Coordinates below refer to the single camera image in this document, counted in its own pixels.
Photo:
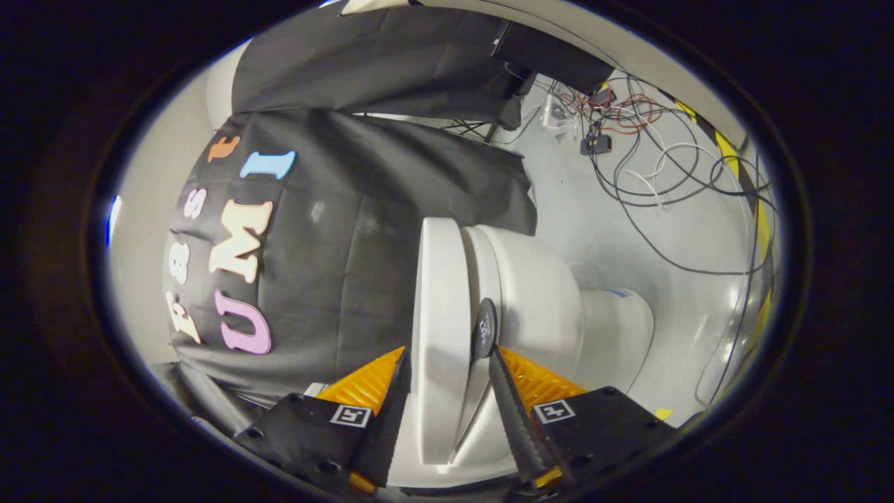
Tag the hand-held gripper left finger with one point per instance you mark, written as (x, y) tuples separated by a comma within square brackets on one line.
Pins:
[(391, 426)]

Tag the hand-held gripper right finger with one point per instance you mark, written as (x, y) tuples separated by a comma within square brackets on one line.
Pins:
[(517, 426)]

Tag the white toilet lid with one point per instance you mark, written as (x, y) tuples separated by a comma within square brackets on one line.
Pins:
[(443, 314)]

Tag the white ceramic toilet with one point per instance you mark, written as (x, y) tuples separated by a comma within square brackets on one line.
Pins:
[(538, 300)]

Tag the black backdrop cloth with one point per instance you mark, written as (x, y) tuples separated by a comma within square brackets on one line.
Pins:
[(349, 265)]

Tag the small black device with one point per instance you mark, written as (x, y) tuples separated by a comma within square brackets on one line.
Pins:
[(596, 144)]

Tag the clear plastic packet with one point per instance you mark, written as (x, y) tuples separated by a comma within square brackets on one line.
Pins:
[(559, 112)]

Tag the yellow black floor tape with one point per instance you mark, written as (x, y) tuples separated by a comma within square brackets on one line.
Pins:
[(726, 150)]

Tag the black rectangular case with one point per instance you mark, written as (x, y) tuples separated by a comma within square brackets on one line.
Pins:
[(552, 59)]

